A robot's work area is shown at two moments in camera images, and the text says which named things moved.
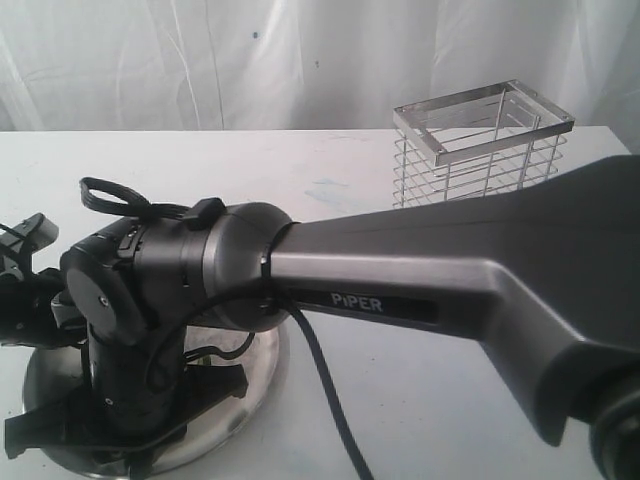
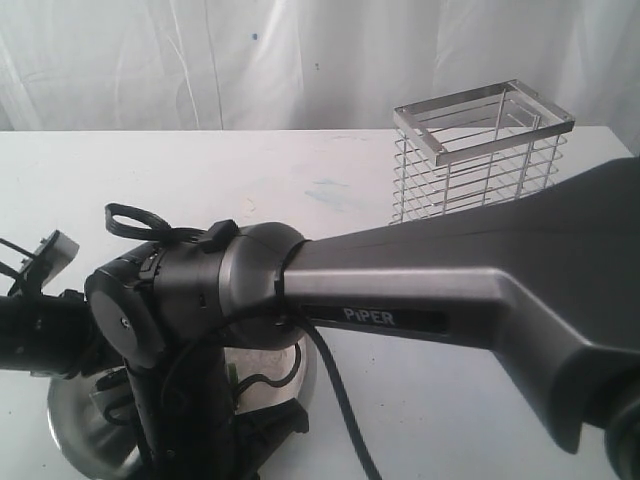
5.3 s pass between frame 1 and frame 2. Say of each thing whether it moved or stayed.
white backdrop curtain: stayed
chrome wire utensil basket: stayed
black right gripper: moved
